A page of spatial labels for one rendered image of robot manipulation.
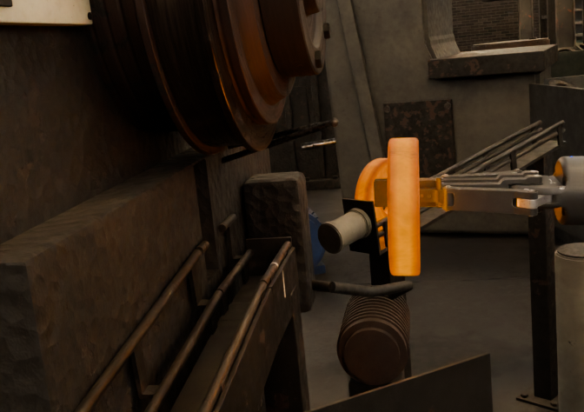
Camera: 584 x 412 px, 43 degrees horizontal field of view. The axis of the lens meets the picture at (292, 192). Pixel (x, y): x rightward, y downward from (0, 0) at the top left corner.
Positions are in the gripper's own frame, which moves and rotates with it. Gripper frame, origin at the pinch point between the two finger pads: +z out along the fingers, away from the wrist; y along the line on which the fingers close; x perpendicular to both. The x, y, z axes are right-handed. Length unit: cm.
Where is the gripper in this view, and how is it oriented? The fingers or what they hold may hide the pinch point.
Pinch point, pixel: (405, 192)
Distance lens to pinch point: 84.4
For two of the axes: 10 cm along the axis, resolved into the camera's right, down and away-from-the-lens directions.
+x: -0.4, -9.8, -2.1
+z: -9.9, 0.1, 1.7
